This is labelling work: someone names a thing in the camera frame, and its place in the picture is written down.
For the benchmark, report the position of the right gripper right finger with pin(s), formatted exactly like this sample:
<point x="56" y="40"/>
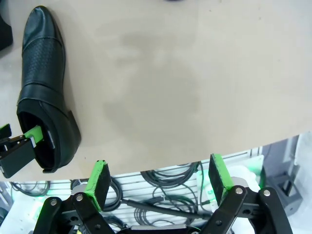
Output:
<point x="219" y="180"/>

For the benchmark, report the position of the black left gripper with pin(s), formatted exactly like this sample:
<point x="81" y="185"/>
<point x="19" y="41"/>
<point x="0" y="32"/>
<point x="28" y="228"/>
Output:
<point x="17" y="161"/>

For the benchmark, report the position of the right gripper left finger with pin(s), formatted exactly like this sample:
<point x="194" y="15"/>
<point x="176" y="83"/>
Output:
<point x="97" y="185"/>

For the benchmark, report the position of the black leather shoe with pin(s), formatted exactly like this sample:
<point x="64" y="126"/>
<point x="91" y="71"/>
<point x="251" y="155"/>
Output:
<point x="44" y="61"/>

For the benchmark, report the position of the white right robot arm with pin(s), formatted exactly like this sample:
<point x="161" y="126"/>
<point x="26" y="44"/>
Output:
<point x="243" y="173"/>

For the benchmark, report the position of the black shoe stand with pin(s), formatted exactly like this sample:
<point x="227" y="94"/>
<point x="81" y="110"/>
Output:
<point x="5" y="34"/>

